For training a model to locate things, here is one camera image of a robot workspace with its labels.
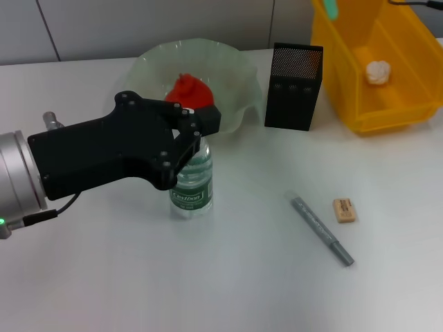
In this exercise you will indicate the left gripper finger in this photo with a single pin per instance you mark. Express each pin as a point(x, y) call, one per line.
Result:
point(181, 157)
point(207, 121)

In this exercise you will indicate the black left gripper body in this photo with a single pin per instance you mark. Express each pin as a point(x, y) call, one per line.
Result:
point(100, 152)

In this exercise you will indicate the red tomato-shaped object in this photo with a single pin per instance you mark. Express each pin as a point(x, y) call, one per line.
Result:
point(190, 91)

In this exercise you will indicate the clear water bottle green label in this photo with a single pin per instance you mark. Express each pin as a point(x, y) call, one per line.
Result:
point(190, 200)

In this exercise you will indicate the grey glitter pen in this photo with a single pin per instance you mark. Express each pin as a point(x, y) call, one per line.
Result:
point(318, 228)

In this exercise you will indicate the tan rectangular eraser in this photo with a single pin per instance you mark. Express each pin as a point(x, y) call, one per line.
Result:
point(344, 211)

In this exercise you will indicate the mint green retractable pen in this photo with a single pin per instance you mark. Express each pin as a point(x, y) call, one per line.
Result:
point(331, 8)

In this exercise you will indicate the white paper ball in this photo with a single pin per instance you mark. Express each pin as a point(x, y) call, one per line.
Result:
point(378, 72)

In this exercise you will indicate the green glass fruit bowl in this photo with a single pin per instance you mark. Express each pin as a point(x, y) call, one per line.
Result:
point(228, 69)

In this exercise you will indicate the black mesh pen holder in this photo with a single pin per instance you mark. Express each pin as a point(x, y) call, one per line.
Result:
point(290, 103)

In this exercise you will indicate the yellow plastic storage bin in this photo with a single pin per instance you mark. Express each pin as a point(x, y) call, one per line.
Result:
point(380, 69)

